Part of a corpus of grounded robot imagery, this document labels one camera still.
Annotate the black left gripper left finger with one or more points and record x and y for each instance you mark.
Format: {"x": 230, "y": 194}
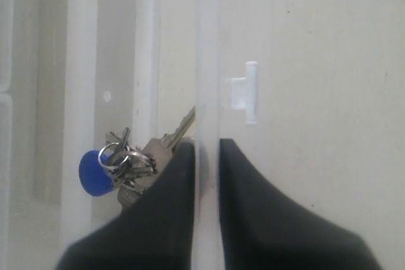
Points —
{"x": 154, "y": 233}

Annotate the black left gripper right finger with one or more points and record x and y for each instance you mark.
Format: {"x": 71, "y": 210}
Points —
{"x": 262, "y": 228}

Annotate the bunch of keys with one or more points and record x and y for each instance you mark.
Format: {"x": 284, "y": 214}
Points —
{"x": 131, "y": 170}

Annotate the clear plastic storage box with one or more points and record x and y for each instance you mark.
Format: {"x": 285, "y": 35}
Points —
{"x": 206, "y": 54}

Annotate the white plastic drawer cabinet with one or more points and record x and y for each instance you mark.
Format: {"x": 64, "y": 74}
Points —
{"x": 73, "y": 72}

